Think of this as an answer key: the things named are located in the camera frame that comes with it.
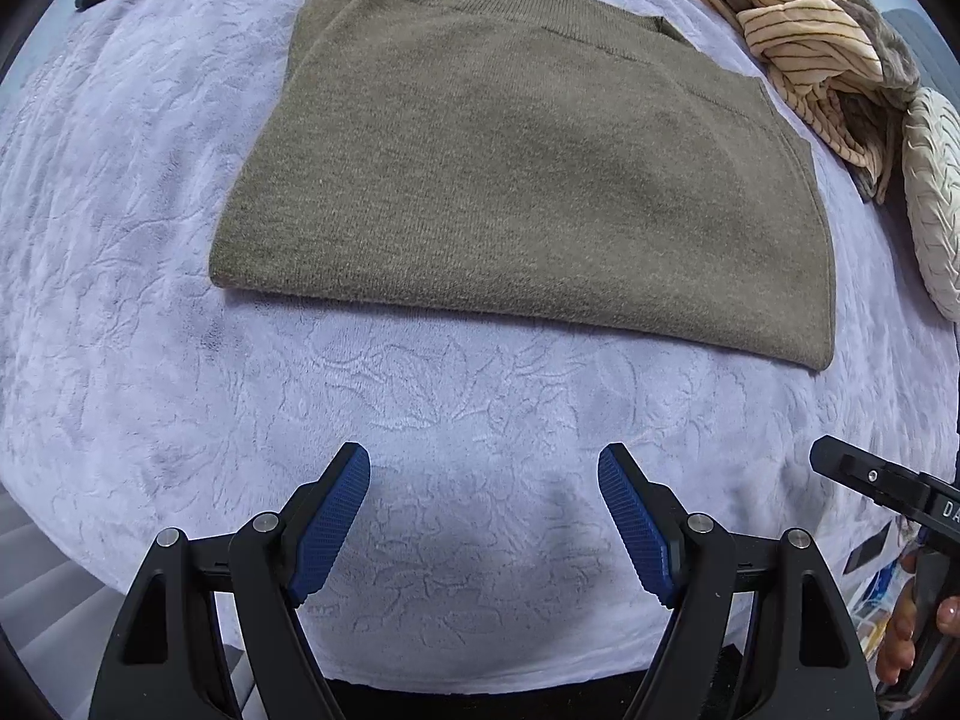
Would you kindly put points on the colourful printed paper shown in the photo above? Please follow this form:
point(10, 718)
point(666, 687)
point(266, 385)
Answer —
point(877, 607)

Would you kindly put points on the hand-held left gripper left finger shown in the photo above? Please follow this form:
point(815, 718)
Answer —
point(334, 517)

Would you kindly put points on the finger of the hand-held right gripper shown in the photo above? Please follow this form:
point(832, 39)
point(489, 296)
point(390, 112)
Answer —
point(862, 474)

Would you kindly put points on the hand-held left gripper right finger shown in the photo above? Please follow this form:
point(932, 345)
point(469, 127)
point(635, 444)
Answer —
point(634, 517)

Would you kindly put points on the grey-brown fuzzy cloth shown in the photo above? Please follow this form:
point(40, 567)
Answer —
point(889, 52)

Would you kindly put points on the olive brown knit sweater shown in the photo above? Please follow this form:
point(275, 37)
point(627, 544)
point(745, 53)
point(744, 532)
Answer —
point(525, 165)

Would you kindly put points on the person's right hand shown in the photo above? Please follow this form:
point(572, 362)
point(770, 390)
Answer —
point(896, 649)

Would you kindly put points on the purple embossed blanket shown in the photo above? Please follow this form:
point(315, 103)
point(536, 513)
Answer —
point(187, 315)

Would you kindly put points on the white round textured pillow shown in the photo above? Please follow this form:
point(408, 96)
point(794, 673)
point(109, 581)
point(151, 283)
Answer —
point(937, 202)

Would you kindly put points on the grey bed base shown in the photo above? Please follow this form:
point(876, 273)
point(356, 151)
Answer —
point(45, 615)

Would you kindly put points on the cream striped cloth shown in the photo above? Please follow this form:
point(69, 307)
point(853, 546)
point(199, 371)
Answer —
point(810, 30)

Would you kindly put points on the grey quilted chair back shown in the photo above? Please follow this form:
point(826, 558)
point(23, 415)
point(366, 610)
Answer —
point(919, 37)

